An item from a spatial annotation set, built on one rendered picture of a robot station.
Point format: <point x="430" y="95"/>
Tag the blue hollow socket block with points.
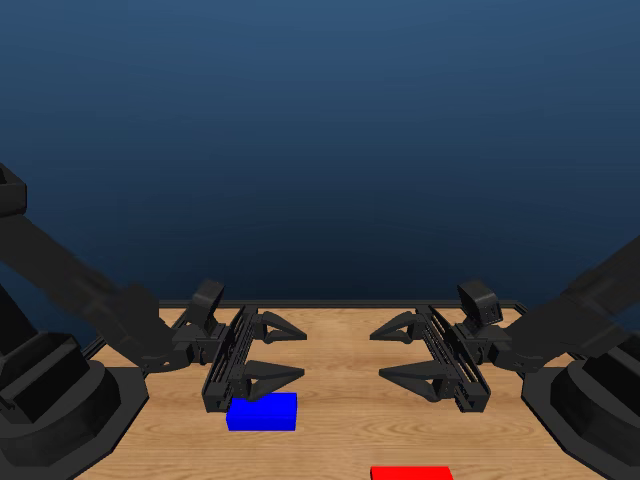
<point x="262" y="412"/>

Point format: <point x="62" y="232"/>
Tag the thin red peg bar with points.
<point x="411" y="473"/>

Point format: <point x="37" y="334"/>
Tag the black table frame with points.
<point x="350" y="303"/>

